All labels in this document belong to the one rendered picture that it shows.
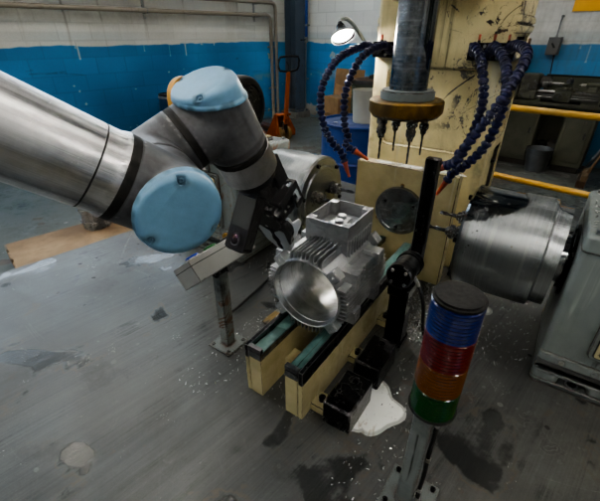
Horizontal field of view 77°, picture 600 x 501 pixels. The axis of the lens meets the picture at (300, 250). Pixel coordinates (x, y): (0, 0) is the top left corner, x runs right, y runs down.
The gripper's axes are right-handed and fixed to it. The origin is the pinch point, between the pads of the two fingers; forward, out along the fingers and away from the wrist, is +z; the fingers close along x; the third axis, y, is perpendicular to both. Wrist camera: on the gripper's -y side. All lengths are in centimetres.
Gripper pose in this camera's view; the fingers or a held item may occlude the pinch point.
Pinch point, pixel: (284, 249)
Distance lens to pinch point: 77.3
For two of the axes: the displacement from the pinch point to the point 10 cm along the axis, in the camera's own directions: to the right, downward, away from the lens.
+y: 4.9, -7.9, 3.7
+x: -8.2, -2.8, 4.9
